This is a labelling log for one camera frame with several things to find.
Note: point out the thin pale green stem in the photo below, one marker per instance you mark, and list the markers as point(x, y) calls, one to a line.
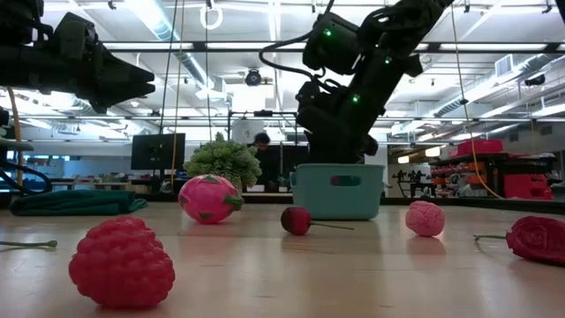
point(31, 243)

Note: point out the green folded cloth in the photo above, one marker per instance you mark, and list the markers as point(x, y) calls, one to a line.
point(75, 203)

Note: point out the person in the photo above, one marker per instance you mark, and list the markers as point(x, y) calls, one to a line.
point(261, 139)

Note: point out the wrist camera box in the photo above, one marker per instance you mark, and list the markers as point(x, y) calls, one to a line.
point(335, 48)
point(75, 35)

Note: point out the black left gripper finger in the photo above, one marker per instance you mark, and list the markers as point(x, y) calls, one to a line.
point(119, 93)
point(121, 73)

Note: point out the red raspberry toy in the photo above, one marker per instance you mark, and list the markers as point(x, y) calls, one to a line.
point(121, 265)

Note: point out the black partition panel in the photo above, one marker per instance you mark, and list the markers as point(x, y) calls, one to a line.
point(282, 163)

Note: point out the red storage bin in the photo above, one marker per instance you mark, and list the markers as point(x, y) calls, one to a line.
point(479, 148)
point(527, 185)

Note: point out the black monitor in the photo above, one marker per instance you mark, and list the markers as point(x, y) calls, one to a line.
point(156, 152)

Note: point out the red rose toy with stem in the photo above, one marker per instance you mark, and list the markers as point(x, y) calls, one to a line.
point(536, 240)

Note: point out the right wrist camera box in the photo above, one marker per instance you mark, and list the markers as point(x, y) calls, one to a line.
point(335, 48)

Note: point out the pink dragon fruit toy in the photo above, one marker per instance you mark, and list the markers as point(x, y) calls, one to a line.
point(207, 201)

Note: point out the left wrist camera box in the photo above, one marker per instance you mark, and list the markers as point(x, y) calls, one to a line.
point(75, 35)

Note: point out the red cherry toy with stem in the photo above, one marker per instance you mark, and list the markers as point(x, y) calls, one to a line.
point(296, 221)

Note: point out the round black overhead camera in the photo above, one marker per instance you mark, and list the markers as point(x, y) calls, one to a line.
point(253, 77)

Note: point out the pink bumpy ball toy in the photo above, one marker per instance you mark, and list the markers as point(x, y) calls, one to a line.
point(425, 218)

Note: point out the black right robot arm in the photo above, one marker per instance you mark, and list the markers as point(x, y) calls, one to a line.
point(397, 26)

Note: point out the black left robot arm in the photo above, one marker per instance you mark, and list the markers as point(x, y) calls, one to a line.
point(17, 26)

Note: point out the white box appliance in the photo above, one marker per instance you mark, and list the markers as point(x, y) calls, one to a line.
point(245, 131)

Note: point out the teal plastic basket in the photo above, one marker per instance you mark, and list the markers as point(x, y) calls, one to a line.
point(337, 199)

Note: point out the black overhead frame bar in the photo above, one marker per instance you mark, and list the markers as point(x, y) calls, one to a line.
point(198, 45)

